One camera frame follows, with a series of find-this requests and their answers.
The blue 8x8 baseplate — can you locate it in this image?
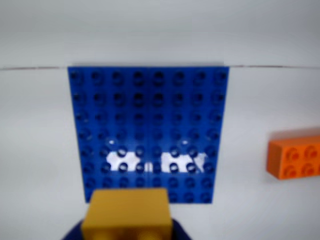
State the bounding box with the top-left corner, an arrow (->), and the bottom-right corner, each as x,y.
67,65 -> 230,205

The orange 2x4 block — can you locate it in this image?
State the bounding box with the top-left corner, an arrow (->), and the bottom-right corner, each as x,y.
266,128 -> 320,181

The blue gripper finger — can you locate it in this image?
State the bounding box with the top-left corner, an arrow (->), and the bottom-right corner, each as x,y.
171,217 -> 193,240
59,218 -> 86,240

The yellow 2x2 block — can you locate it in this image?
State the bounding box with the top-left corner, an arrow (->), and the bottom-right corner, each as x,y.
80,187 -> 174,240

